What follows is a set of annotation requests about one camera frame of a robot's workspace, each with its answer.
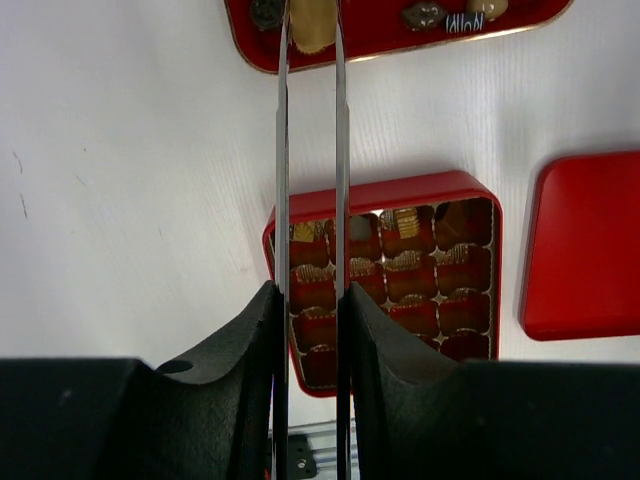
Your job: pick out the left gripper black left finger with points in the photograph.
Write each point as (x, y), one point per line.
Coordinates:
(201, 415)

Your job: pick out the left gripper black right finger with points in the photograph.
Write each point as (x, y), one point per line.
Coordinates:
(421, 415)

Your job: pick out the red box lid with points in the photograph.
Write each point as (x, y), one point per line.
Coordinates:
(582, 267)

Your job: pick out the tan fluted round chocolate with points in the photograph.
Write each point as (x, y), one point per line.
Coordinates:
(313, 24)

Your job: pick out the red square chocolate box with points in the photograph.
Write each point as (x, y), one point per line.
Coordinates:
(426, 249)

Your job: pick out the red chocolate tray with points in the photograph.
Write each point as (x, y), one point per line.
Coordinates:
(375, 28)

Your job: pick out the striped dark chocolate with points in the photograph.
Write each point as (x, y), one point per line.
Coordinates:
(465, 22)

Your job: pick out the dark leaf chocolate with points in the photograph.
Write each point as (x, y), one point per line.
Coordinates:
(423, 15)

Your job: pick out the dark round chocolate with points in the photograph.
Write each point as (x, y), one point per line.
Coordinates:
(266, 14)

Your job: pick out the cream heart chocolate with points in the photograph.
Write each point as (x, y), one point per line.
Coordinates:
(492, 9)

